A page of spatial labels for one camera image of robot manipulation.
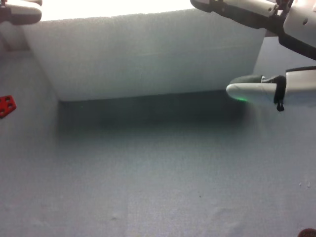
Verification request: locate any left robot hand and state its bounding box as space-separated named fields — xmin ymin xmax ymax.
xmin=0 ymin=0 xmax=43 ymax=26

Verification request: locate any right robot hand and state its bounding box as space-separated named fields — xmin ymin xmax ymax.
xmin=190 ymin=0 xmax=316 ymax=112

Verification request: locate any white styrofoam lid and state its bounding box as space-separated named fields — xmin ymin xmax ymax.
xmin=23 ymin=0 xmax=271 ymax=57

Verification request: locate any white styrofoam box base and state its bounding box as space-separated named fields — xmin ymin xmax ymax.
xmin=34 ymin=43 xmax=266 ymax=102

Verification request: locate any red pentagon block with holes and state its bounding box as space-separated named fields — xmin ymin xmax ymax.
xmin=0 ymin=95 xmax=17 ymax=119

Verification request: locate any grey table cloth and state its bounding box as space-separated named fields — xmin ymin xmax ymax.
xmin=0 ymin=37 xmax=316 ymax=237

